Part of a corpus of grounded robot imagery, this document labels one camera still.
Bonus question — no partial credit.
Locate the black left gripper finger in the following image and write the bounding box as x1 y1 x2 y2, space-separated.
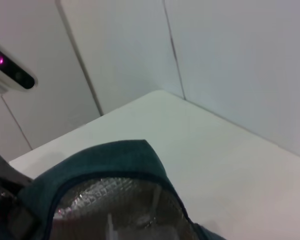
0 193 43 240

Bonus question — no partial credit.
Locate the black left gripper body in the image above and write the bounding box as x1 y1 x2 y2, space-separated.
0 144 34 199

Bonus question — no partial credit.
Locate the teal insulated lunch bag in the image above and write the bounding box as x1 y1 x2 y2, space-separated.
16 139 232 240

